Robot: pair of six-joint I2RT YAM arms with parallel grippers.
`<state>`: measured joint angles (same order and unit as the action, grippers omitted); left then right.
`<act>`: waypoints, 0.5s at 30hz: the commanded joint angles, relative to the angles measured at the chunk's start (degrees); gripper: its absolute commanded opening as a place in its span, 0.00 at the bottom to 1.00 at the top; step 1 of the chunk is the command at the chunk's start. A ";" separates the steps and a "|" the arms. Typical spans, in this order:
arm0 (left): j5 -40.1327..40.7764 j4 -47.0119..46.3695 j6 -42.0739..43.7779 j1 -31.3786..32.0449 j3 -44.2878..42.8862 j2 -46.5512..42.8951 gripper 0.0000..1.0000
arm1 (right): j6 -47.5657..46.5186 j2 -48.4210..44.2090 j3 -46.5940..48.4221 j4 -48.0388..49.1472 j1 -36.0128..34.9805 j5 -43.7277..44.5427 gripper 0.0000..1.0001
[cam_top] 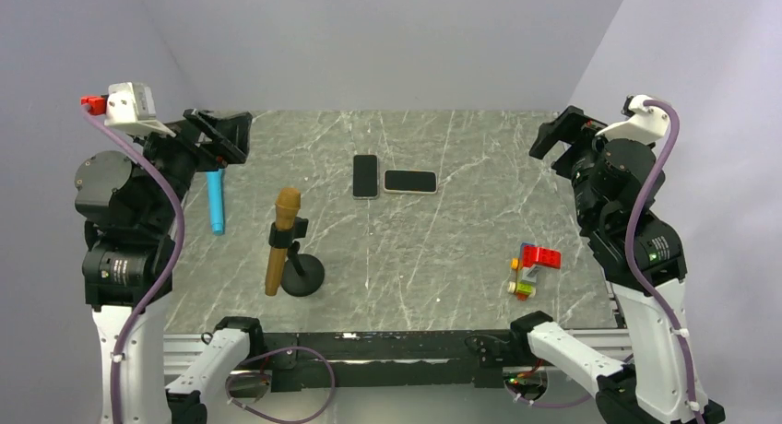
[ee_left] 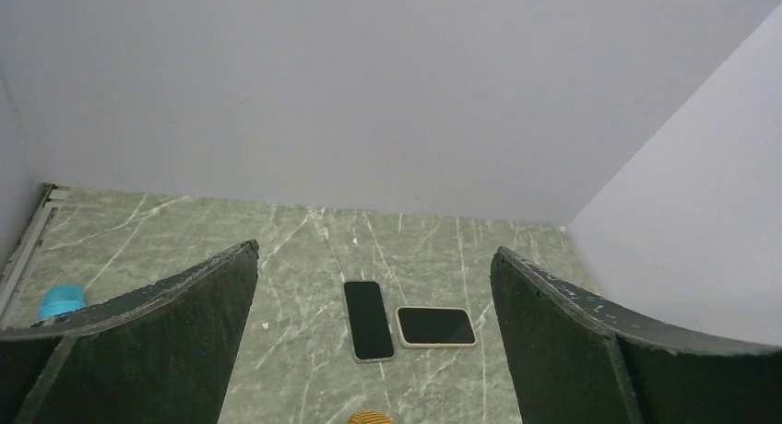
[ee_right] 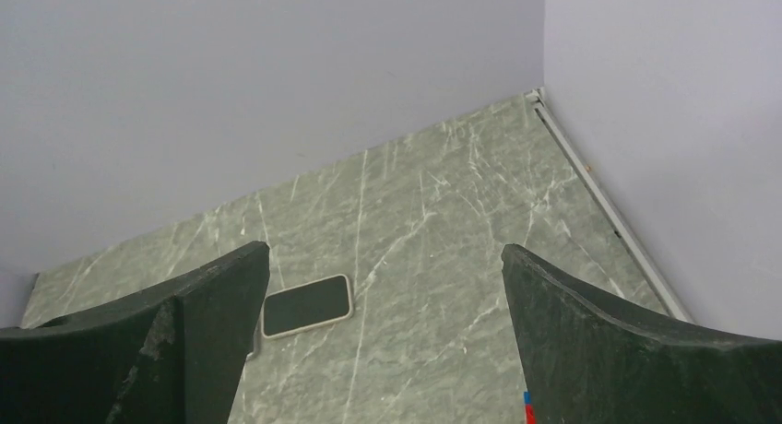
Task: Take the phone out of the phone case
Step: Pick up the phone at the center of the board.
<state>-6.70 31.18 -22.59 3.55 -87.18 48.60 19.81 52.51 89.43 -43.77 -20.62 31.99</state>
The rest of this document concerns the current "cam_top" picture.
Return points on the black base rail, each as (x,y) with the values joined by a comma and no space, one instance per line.
(480,358)

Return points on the black microphone stand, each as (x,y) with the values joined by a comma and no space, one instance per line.
(303,273)

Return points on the colourful toy brick assembly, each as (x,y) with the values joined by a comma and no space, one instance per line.
(532,261)

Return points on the black smartphone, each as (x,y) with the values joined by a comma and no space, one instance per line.
(410,181)

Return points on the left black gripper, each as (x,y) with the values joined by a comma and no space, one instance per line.
(228,139)

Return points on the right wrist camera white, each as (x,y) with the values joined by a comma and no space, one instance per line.
(644,123)

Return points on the phone in clear case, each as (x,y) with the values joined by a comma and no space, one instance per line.
(365,176)

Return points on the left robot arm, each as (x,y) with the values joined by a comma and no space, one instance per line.
(131,200)

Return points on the beige phone case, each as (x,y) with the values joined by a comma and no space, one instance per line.
(410,192)

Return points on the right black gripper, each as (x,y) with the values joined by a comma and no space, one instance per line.
(572,125)

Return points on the blue toy microphone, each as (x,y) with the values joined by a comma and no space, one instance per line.
(215,201)

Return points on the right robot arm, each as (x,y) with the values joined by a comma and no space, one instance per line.
(615,171)

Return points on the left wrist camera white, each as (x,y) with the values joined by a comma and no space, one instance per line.
(128,107)

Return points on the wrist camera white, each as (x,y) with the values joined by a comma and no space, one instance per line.
(128,107)
(644,123)

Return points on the gold microphone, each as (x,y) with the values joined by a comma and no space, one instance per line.
(287,206)

